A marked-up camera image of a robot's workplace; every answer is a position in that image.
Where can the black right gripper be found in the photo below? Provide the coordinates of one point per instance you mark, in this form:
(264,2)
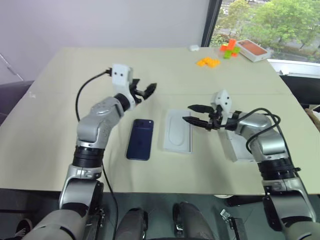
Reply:
(214,118)

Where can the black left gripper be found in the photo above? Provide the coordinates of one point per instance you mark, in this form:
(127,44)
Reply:
(138,93)

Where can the dark blue phone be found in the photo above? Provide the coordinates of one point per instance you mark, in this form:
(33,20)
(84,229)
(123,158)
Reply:
(140,140)

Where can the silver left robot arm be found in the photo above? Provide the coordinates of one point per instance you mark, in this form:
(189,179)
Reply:
(92,125)

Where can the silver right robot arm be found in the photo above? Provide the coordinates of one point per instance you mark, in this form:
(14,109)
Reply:
(265,140)

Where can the white phone box tray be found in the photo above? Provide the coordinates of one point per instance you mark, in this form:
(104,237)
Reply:
(175,132)

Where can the white phone box lid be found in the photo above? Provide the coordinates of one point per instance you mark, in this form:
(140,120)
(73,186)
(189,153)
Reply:
(237,152)

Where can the phone box with orange print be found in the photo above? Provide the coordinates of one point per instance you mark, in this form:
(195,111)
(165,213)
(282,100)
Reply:
(252,50)

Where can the yellow toy block cluster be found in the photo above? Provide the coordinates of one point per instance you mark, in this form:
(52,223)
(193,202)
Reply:
(207,62)

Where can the white earbuds case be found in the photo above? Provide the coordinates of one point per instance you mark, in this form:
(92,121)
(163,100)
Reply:
(193,48)

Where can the green toy block piece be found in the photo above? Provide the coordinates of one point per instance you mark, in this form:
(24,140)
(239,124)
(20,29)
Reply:
(228,54)

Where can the orange toy block piece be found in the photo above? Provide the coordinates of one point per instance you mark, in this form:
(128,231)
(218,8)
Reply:
(230,44)

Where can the dark rounded shape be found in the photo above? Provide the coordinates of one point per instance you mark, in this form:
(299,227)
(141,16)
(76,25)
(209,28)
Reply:
(192,220)
(132,225)

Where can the black chair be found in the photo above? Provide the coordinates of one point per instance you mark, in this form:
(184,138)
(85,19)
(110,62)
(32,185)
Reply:
(302,90)

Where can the white window sill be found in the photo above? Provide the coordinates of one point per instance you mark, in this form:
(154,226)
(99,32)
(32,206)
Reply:
(295,67)

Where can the dark purple sofa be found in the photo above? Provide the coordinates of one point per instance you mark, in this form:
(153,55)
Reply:
(12,97)

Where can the metal rod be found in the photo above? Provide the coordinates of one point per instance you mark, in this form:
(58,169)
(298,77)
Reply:
(10,66)

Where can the black shoe with white sole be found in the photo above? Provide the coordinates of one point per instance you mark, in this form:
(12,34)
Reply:
(23,228)

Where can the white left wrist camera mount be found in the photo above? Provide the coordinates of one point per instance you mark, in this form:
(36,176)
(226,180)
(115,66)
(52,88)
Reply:
(121,75)

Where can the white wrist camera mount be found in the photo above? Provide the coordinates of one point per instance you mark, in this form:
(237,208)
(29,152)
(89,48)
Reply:
(225,100)
(121,75)

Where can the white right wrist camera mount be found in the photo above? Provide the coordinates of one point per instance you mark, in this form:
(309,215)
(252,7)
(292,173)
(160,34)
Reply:
(225,100)

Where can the black window frame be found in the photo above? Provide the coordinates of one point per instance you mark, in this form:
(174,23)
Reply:
(210,22)

